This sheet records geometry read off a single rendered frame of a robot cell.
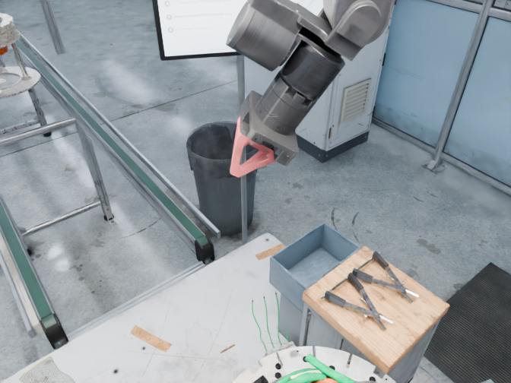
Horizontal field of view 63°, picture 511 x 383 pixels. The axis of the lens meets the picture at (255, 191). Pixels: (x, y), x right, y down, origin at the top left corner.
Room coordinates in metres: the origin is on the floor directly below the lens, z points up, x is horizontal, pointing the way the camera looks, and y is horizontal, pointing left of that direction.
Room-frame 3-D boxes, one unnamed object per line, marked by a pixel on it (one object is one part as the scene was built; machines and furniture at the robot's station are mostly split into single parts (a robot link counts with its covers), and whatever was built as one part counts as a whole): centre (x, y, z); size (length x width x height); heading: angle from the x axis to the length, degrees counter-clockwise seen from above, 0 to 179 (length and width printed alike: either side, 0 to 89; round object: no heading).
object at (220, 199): (1.85, 0.17, 0.28); 0.38 x 0.37 x 0.56; 128
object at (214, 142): (1.85, 0.17, 0.39); 0.39 x 0.39 x 0.35
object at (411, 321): (0.49, -0.23, 1.05); 0.20 x 0.19 x 0.02; 40
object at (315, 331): (0.49, -0.23, 0.91); 0.19 x 0.19 x 0.26; 40
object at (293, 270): (0.60, -0.13, 0.92); 0.17 x 0.11 x 0.28; 130
